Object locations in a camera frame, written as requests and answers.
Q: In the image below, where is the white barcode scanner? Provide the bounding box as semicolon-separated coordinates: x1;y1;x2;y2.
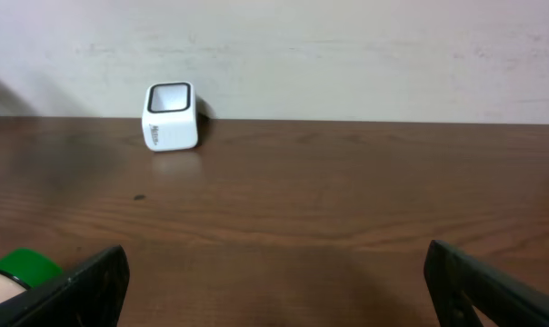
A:
141;81;198;152

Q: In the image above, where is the green lid spice jar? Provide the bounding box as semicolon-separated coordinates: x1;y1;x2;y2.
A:
0;248;63;303

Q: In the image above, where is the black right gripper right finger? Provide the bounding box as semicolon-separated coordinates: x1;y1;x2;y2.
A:
424;240;549;327

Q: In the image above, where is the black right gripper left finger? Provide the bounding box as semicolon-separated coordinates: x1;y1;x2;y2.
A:
0;245;130;327

